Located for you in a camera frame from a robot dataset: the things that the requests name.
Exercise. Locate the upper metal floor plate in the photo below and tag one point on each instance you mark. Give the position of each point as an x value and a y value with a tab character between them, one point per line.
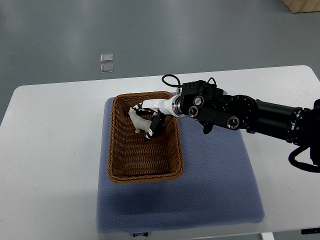
106	57

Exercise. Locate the black table control panel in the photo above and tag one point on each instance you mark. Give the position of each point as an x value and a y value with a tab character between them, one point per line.
310	231

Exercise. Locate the lower metal floor plate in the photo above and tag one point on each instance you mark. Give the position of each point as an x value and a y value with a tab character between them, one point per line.
107	68

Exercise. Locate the black mat label tag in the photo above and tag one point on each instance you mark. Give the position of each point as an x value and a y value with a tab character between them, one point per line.
140	234

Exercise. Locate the blue textured mat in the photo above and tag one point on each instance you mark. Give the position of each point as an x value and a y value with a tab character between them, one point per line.
217	186

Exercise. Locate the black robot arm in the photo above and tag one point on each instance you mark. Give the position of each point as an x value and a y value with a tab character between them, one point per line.
206	103

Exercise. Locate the brown wicker basket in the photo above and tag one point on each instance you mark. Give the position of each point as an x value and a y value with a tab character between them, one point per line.
133	160

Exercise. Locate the metal floor plate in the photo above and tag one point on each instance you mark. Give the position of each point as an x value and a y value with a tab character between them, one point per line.
106	57
107	68

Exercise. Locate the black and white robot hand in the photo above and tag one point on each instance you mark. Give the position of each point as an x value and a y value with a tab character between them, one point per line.
156	111

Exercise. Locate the wooden box corner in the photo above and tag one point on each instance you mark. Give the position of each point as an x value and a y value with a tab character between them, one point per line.
302	6

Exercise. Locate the white bear figurine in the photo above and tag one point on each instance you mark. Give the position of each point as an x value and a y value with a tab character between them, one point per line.
139	122

